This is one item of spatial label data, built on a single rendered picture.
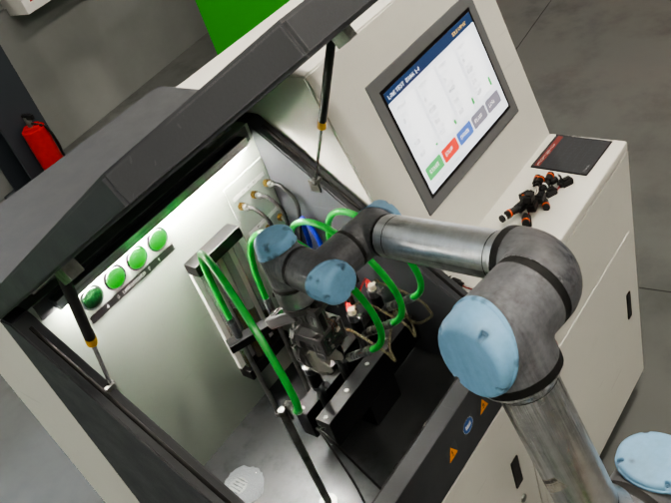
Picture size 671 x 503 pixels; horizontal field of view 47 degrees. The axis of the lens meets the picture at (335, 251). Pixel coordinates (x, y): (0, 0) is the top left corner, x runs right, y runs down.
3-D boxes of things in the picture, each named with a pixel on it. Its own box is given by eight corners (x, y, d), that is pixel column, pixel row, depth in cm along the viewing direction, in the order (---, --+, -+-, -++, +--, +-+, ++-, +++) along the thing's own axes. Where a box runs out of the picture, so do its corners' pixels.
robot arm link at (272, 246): (271, 255, 128) (241, 242, 134) (292, 302, 135) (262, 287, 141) (304, 228, 132) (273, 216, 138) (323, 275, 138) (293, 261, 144)
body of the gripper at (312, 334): (327, 364, 144) (307, 318, 137) (293, 352, 150) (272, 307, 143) (349, 336, 148) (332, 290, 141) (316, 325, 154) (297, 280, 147)
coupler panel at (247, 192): (280, 295, 185) (233, 193, 167) (270, 292, 187) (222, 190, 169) (312, 261, 192) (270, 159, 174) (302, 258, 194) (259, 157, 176)
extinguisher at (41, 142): (66, 193, 498) (22, 122, 466) (52, 192, 506) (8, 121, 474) (84, 178, 508) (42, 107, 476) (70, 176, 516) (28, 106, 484)
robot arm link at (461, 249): (604, 211, 100) (362, 185, 138) (557, 261, 95) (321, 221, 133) (625, 280, 105) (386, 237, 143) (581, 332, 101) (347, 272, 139)
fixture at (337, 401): (348, 467, 168) (329, 423, 159) (314, 451, 174) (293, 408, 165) (427, 357, 186) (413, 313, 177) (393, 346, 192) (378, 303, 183)
